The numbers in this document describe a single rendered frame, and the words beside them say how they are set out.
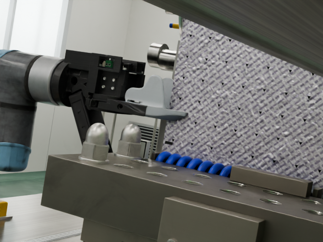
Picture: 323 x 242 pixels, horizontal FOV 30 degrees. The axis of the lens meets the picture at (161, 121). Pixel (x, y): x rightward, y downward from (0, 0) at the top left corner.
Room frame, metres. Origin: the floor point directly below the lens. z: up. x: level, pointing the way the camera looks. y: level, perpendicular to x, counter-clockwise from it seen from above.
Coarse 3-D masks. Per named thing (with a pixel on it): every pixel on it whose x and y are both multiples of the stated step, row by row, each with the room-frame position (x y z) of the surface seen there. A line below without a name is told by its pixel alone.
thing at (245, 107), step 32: (192, 64) 0.83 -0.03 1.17; (224, 64) 0.81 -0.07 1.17; (256, 64) 0.79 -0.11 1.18; (288, 64) 0.77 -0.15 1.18; (192, 96) 0.83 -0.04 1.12; (224, 96) 0.81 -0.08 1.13; (256, 96) 0.79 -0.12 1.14; (288, 96) 0.77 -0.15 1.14; (320, 96) 0.75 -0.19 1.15; (192, 128) 0.82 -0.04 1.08; (224, 128) 0.80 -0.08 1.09; (256, 128) 0.78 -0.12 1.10; (288, 128) 0.76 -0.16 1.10; (320, 128) 0.74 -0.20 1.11; (224, 160) 0.80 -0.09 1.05; (256, 160) 0.78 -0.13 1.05; (288, 160) 0.76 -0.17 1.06; (320, 160) 0.74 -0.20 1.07
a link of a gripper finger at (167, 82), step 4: (164, 80) 0.87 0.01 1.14; (168, 80) 0.87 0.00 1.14; (172, 80) 0.87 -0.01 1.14; (164, 84) 0.87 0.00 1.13; (168, 84) 0.87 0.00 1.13; (172, 84) 0.86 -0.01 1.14; (164, 88) 0.87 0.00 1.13; (168, 88) 0.87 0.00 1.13; (164, 92) 0.87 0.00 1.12; (168, 92) 0.87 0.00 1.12; (168, 96) 0.86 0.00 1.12; (168, 100) 0.86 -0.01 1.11; (168, 104) 0.86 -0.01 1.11; (168, 108) 0.86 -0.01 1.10
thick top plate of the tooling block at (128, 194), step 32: (64, 160) 0.68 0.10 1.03; (128, 160) 0.75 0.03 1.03; (64, 192) 0.67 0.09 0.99; (96, 192) 0.65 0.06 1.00; (128, 192) 0.63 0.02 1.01; (160, 192) 0.62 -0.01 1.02; (192, 192) 0.60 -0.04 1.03; (224, 192) 0.62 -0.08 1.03; (256, 192) 0.66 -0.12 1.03; (128, 224) 0.63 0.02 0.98; (288, 224) 0.56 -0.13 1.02; (320, 224) 0.54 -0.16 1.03
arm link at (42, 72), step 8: (48, 56) 0.93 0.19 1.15; (40, 64) 0.91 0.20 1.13; (48, 64) 0.91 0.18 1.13; (56, 64) 0.91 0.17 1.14; (32, 72) 0.91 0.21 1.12; (40, 72) 0.91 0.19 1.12; (48, 72) 0.90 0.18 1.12; (32, 80) 0.91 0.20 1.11; (40, 80) 0.90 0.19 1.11; (48, 80) 0.90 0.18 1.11; (32, 88) 0.91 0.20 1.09; (40, 88) 0.91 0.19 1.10; (48, 88) 0.90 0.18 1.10; (32, 96) 0.92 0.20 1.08; (40, 96) 0.91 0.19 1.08; (48, 96) 0.90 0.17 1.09; (56, 104) 0.92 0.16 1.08
